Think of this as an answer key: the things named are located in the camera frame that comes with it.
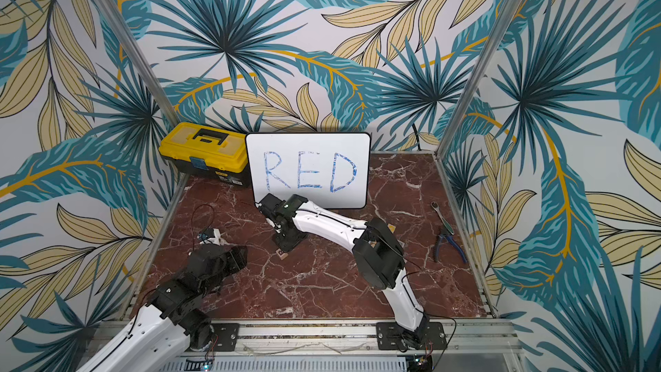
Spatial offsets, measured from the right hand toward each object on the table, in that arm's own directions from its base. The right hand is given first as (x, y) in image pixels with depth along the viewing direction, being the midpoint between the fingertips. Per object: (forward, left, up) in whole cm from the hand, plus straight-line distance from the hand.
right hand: (289, 242), depth 85 cm
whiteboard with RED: (+21, -13, +12) cm, 28 cm away
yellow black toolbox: (+32, +29, +12) cm, 45 cm away
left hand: (-5, +15, +2) cm, 16 cm away
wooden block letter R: (-2, +3, -5) cm, 6 cm away
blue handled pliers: (+5, -55, -7) cm, 56 cm away
